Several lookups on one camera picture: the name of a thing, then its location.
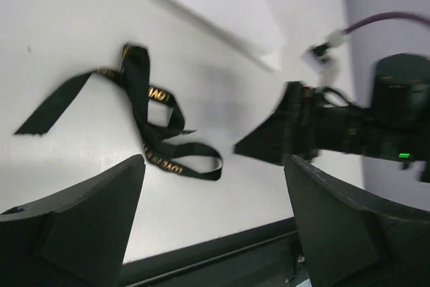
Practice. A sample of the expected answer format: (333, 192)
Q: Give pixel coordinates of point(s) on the black printed ribbon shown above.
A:
(134, 78)

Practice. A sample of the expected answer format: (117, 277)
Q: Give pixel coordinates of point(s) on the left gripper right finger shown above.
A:
(351, 237)

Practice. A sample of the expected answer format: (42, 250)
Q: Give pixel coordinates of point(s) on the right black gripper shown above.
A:
(316, 118)

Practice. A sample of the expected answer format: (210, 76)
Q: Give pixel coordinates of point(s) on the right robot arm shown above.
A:
(394, 127)

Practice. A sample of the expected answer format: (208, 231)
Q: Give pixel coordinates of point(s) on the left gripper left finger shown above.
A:
(75, 237)

